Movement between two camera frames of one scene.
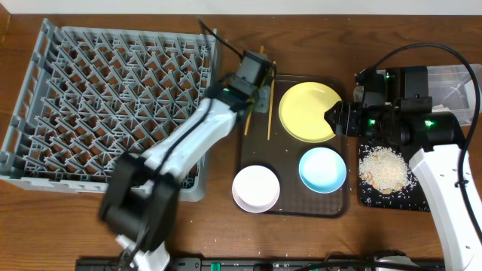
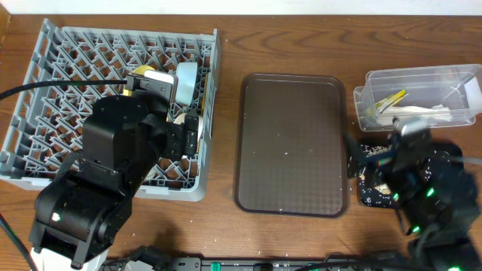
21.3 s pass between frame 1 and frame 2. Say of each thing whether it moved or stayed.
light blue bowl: moved
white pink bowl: moved
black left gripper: moved
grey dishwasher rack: stayed
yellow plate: moved
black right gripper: moved
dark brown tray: stayed
